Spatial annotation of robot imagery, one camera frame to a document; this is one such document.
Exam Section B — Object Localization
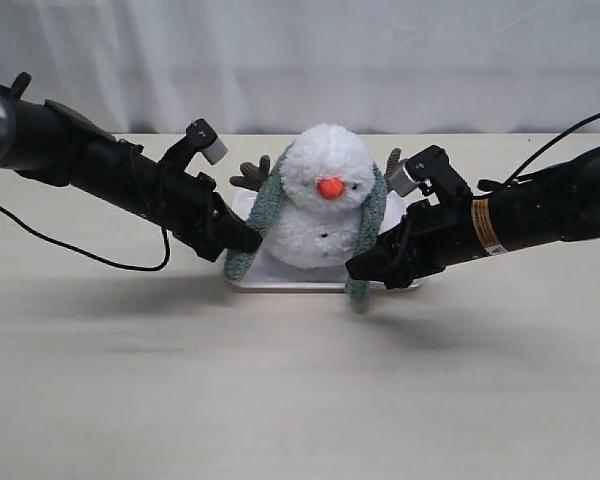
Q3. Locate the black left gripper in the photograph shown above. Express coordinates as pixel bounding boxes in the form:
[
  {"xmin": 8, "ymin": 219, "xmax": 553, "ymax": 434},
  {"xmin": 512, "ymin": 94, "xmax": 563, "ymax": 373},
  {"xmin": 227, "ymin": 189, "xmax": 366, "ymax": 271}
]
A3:
[{"xmin": 150, "ymin": 164, "xmax": 263, "ymax": 261}]

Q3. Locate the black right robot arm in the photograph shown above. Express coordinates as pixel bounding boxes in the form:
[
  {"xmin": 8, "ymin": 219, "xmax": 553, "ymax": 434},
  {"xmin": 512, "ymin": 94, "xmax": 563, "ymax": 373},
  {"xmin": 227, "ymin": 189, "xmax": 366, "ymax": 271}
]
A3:
[{"xmin": 345, "ymin": 145, "xmax": 600, "ymax": 289}]

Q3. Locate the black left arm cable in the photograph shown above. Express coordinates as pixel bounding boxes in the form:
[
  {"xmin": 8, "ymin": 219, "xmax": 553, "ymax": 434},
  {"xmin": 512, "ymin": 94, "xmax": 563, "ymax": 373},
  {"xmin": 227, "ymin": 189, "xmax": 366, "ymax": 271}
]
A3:
[{"xmin": 0, "ymin": 192, "xmax": 171, "ymax": 272}]

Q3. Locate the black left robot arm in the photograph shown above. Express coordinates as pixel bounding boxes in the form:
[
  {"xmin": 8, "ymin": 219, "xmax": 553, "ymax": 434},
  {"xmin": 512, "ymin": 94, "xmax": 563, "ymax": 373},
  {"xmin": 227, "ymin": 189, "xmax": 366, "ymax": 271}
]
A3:
[{"xmin": 0, "ymin": 72, "xmax": 262, "ymax": 262}]

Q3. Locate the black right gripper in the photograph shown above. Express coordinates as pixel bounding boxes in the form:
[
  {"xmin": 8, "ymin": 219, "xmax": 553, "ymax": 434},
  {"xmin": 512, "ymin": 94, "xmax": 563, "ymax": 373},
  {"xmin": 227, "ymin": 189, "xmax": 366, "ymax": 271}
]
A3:
[{"xmin": 345, "ymin": 200, "xmax": 480, "ymax": 289}]

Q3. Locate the green fuzzy scarf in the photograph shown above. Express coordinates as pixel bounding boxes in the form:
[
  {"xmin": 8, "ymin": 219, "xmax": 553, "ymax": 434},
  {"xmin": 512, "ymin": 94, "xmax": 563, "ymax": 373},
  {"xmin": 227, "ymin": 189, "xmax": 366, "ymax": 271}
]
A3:
[{"xmin": 222, "ymin": 147, "xmax": 387, "ymax": 315}]

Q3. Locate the white rectangular tray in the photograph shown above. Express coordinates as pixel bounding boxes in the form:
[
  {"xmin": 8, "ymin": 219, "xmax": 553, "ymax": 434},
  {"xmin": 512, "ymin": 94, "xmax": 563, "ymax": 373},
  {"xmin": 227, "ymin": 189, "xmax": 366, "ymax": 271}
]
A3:
[{"xmin": 220, "ymin": 189, "xmax": 426, "ymax": 293}]

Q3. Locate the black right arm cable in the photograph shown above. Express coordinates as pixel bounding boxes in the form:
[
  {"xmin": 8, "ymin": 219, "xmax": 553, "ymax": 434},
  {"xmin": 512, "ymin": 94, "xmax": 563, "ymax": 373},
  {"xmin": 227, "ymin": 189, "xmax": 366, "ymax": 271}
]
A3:
[{"xmin": 477, "ymin": 106, "xmax": 600, "ymax": 194}]

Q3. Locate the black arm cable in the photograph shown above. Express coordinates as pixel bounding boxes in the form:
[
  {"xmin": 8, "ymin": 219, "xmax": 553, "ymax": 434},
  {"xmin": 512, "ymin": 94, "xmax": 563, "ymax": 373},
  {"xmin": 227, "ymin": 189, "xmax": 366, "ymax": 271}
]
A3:
[
  {"xmin": 0, "ymin": 192, "xmax": 171, "ymax": 272},
  {"xmin": 477, "ymin": 106, "xmax": 600, "ymax": 194}
]

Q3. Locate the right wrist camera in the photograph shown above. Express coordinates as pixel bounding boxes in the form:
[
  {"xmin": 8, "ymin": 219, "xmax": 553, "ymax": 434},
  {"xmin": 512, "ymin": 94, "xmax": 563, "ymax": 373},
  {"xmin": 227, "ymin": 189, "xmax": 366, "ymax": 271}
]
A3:
[{"xmin": 389, "ymin": 145, "xmax": 473, "ymax": 204}]

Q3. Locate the white backdrop curtain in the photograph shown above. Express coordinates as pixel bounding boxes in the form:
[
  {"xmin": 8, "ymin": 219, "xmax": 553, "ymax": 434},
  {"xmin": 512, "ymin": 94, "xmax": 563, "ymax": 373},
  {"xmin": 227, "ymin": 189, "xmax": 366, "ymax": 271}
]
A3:
[{"xmin": 0, "ymin": 1, "xmax": 600, "ymax": 134}]

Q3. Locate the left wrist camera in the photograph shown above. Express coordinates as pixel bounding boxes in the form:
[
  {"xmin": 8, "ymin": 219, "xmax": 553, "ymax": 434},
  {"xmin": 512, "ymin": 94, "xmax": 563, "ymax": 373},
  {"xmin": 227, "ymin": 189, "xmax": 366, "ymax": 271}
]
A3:
[{"xmin": 159, "ymin": 118, "xmax": 228, "ymax": 171}]

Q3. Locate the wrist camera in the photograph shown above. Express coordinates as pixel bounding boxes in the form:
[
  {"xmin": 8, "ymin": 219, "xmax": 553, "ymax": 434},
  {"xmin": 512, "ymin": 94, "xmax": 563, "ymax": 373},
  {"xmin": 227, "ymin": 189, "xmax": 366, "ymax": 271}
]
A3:
[
  {"xmin": 159, "ymin": 118, "xmax": 228, "ymax": 171},
  {"xmin": 389, "ymin": 145, "xmax": 473, "ymax": 204}
]

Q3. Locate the white plush snowman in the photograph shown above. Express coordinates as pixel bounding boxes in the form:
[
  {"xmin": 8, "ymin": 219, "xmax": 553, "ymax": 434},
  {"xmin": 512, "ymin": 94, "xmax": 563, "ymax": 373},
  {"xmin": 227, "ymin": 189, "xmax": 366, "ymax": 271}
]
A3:
[{"xmin": 228, "ymin": 123, "xmax": 406, "ymax": 271}]

